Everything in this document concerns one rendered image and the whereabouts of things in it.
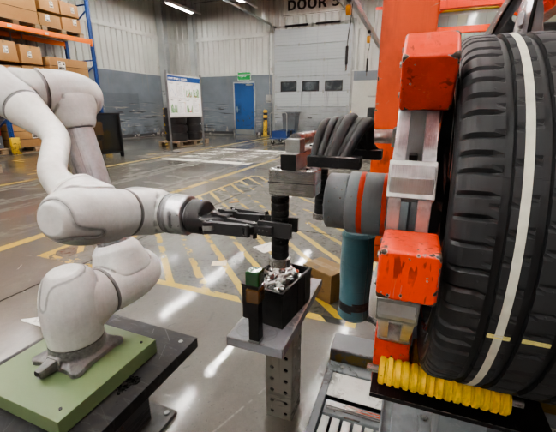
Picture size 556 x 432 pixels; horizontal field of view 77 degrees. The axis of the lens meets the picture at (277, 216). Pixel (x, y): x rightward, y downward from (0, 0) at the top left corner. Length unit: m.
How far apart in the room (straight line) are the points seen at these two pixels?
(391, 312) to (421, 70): 0.37
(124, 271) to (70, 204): 0.57
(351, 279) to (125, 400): 0.70
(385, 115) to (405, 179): 0.71
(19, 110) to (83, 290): 0.49
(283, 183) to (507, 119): 0.35
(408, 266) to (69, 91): 1.06
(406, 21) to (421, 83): 0.68
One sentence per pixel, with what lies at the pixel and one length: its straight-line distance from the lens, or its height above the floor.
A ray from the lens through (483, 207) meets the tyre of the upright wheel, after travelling 0.50.
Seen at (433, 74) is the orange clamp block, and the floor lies 1.10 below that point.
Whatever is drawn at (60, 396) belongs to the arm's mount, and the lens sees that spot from 1.16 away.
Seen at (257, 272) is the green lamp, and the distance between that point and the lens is 0.90.
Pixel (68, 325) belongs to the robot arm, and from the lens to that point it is 1.15.
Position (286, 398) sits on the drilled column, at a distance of 1.37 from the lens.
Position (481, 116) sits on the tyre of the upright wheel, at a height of 1.05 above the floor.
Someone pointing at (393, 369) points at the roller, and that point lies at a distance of 0.84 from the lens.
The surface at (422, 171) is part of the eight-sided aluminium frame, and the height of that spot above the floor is 0.97.
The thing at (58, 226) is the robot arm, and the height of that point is 0.87.
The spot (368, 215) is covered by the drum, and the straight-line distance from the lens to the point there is 0.76.
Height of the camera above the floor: 1.05
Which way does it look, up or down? 17 degrees down
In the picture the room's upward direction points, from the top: straight up
